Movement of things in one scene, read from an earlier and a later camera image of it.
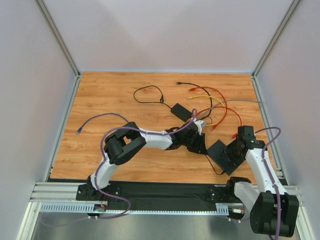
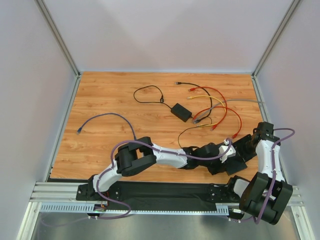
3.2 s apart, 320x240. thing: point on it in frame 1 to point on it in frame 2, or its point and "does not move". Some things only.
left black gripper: (197, 141) to (225, 166)
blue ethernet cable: (80, 129) does not move
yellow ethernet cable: (218, 99) does not move
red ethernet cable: (236, 134) does not move
